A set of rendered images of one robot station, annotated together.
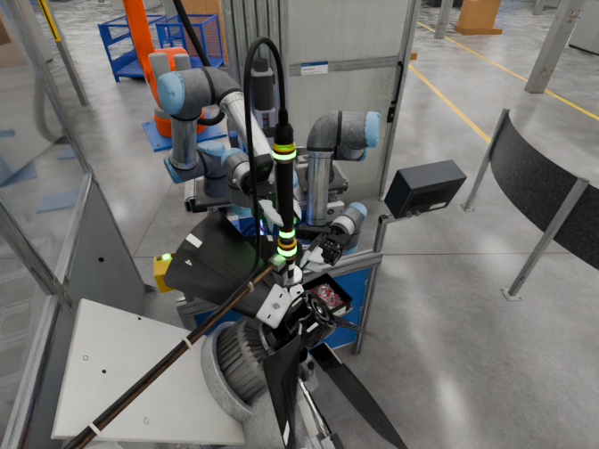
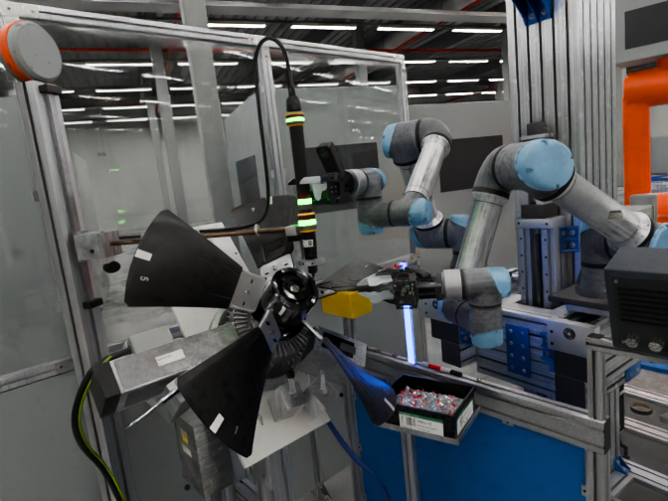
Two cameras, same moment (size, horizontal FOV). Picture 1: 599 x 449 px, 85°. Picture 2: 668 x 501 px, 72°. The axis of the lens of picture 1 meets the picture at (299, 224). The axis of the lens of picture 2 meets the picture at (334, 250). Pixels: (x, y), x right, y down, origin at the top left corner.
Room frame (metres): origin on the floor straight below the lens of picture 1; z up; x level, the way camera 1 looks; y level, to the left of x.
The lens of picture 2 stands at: (0.21, -1.05, 1.47)
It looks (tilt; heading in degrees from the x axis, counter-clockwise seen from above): 9 degrees down; 69
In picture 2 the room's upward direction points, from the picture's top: 6 degrees counter-clockwise
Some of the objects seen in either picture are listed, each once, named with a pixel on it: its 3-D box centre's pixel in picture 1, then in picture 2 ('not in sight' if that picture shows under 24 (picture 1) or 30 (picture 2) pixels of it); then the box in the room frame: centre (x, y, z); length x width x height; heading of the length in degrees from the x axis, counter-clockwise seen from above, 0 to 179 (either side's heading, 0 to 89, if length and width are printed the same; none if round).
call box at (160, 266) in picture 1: (181, 270); (346, 301); (0.81, 0.43, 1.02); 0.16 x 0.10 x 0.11; 109
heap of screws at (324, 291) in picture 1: (317, 303); (426, 408); (0.81, -0.07, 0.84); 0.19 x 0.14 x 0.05; 123
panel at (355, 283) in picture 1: (289, 330); (450, 493); (0.94, 0.05, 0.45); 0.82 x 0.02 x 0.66; 109
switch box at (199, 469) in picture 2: not in sight; (202, 446); (0.24, 0.27, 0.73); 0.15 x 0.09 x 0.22; 109
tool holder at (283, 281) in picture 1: (285, 266); (305, 244); (0.56, 0.03, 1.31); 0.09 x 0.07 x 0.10; 144
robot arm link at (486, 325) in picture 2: (344, 238); (482, 321); (0.92, -0.17, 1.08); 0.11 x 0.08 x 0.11; 84
